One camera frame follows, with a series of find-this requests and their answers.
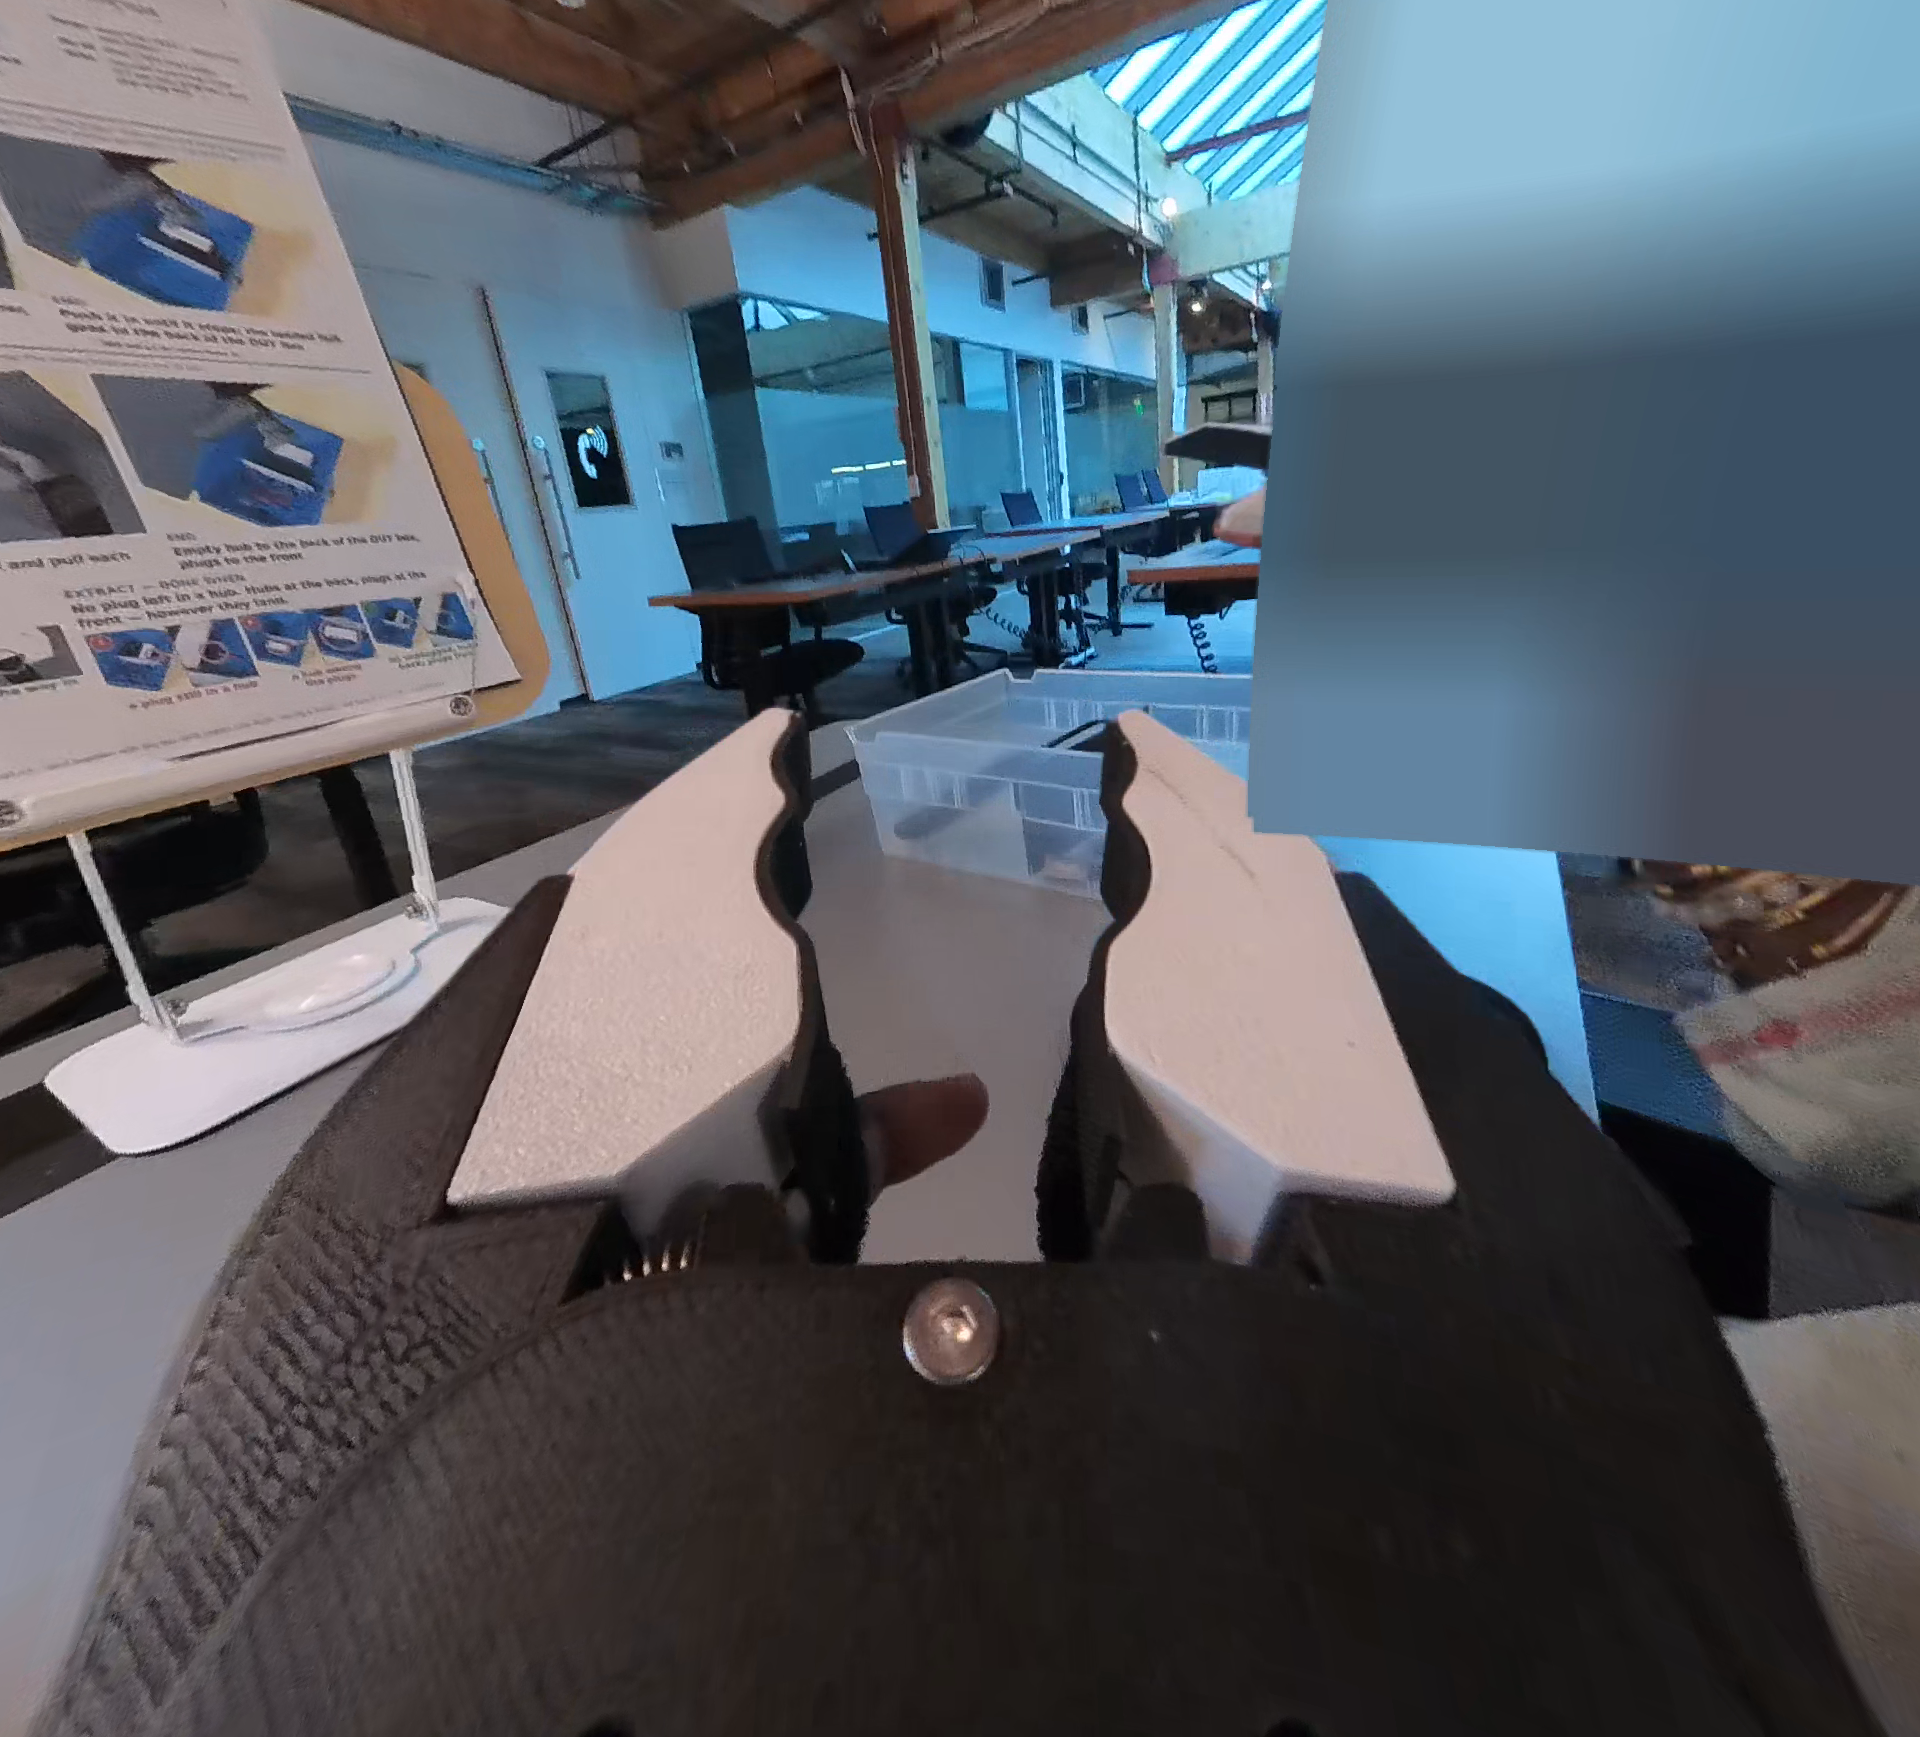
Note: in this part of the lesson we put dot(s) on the white red-striped cloth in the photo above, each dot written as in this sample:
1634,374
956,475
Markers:
1800,1076

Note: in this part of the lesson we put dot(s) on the wooden pillar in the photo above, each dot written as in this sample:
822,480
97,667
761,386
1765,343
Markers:
908,326

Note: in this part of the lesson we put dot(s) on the white door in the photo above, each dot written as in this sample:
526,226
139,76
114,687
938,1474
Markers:
519,492

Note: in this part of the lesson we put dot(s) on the pale cloth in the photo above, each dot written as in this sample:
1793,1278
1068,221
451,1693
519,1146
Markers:
1844,1511

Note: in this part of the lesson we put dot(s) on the clear plastic bin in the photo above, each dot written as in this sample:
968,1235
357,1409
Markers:
960,747

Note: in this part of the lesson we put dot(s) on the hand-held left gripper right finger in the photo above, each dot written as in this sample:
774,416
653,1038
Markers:
1244,1002

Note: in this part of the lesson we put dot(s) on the black phone icon sign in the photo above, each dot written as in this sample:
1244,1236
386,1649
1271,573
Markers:
588,440

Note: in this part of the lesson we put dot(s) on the printed instruction poster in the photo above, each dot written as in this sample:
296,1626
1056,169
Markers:
181,312

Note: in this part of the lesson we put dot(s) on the white acrylic poster stand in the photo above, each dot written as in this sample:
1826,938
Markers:
285,1002

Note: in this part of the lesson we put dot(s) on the wood-top office desk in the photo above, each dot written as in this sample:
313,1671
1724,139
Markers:
1193,567
1050,536
795,589

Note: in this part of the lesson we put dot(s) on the black office chair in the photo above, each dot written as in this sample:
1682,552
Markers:
901,534
735,567

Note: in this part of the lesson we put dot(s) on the person's left hand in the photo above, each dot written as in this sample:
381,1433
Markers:
931,1124

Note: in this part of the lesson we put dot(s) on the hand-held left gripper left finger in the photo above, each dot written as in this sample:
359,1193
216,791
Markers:
661,986

